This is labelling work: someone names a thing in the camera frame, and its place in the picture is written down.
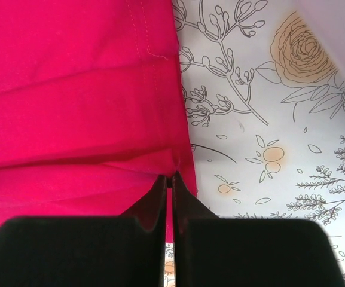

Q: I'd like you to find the floral patterned table mat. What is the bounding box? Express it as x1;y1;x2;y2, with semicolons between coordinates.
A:
0;1;345;286

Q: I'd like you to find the bright red t shirt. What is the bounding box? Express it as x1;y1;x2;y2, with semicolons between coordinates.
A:
0;0;199;243

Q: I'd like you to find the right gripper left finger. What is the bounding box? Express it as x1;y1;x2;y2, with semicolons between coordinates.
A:
0;176;167;286

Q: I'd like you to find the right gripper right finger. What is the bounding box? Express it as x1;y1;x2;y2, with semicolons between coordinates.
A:
171;173;345;287

